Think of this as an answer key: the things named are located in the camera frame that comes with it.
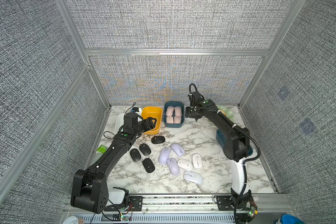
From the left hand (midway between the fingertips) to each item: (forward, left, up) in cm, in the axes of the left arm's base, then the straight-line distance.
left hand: (155, 119), depth 82 cm
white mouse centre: (-20, -17, -20) cm, 33 cm away
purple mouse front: (-21, -10, -19) cm, 30 cm away
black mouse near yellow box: (-2, 0, -20) cm, 20 cm away
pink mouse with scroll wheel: (+24, -17, -20) cm, 35 cm away
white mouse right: (-19, -25, -19) cm, 36 cm away
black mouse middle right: (-9, +8, -20) cm, 24 cm away
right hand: (+11, -22, -5) cm, 25 cm away
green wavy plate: (+25, -59, -21) cm, 68 cm away
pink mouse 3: (+14, -15, -19) cm, 28 cm away
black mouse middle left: (-12, +14, -21) cm, 28 cm away
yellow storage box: (+24, +3, -20) cm, 32 cm away
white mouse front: (-28, -21, -20) cm, 40 cm away
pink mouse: (+24, -10, -19) cm, 33 cm away
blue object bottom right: (-49, -58, -11) cm, 77 cm away
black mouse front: (-20, +5, -19) cm, 28 cm away
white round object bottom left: (-45, +41, -19) cm, 64 cm away
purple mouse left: (-13, -5, -21) cm, 25 cm away
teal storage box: (+30, -14, -17) cm, 37 cm away
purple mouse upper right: (-10, -13, -18) cm, 24 cm away
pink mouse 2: (+15, -10, -19) cm, 26 cm away
